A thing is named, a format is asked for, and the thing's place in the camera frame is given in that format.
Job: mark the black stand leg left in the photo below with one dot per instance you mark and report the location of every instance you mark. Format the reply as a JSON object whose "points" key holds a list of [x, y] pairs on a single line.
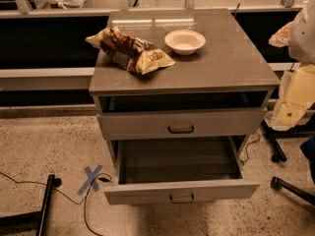
{"points": [[35, 220]]}

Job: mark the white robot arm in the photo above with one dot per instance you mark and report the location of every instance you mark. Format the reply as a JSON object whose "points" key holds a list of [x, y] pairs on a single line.
{"points": [[297, 88]]}

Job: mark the blue tape cross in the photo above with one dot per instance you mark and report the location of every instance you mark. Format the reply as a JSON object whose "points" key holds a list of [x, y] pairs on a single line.
{"points": [[90, 182]]}

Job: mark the white bowl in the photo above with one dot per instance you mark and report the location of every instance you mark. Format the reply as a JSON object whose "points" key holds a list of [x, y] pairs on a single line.
{"points": [[184, 41]]}

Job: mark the grey drawer cabinet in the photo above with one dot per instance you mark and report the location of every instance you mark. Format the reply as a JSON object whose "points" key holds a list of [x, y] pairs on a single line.
{"points": [[228, 72]]}

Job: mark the grey drawer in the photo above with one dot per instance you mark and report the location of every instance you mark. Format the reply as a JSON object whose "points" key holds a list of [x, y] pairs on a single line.
{"points": [[180, 123], [177, 171]]}

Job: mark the black stand leg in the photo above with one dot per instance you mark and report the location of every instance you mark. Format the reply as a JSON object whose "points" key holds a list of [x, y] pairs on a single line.
{"points": [[35, 220], [307, 130]]}

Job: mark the black stand leg right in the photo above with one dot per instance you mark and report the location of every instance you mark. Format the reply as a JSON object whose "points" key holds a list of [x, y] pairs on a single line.
{"points": [[307, 130]]}

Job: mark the brown yellow snack bag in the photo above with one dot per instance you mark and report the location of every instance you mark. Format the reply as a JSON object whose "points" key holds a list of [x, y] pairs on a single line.
{"points": [[132, 54]]}

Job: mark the grey top drawer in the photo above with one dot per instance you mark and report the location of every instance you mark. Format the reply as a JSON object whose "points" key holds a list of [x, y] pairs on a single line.
{"points": [[180, 123]]}

